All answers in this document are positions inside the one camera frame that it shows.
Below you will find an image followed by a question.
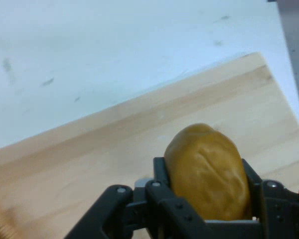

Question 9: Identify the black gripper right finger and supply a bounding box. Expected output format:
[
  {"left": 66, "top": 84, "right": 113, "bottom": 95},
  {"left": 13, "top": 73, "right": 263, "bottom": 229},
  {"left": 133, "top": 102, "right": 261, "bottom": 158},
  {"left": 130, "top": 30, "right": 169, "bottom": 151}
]
[{"left": 241, "top": 158, "right": 299, "bottom": 239}]

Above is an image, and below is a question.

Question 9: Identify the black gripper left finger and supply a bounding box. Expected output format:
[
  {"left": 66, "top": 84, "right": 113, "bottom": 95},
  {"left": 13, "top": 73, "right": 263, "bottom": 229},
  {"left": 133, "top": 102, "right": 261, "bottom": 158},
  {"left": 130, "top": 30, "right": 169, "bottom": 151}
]
[{"left": 64, "top": 156, "right": 208, "bottom": 239}]

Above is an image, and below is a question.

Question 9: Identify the bamboo cutting board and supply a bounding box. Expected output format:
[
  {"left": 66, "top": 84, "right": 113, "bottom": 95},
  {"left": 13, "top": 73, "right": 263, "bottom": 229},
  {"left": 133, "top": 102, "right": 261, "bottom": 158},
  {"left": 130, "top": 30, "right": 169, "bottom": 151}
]
[{"left": 0, "top": 51, "right": 299, "bottom": 239}]

